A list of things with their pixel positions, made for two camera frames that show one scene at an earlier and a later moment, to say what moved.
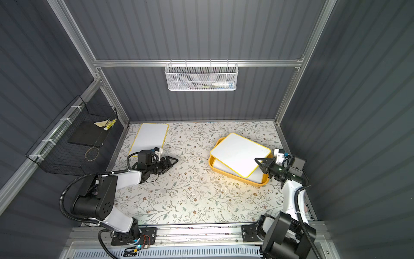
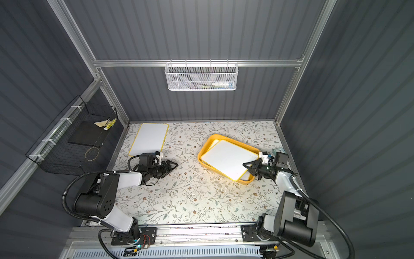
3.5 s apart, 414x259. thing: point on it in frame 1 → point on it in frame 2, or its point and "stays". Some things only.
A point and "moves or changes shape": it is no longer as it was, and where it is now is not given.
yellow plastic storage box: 265,178 → 205,144
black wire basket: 74,143 stays
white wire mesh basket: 201,76 stays
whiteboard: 151,135 stays
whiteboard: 257,176 → 248,174
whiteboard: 240,154 moves or changes shape
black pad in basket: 88,133 stays
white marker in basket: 227,84 stays
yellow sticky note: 102,123 stays
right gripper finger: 266,170 → 254,171
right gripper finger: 264,160 → 254,163
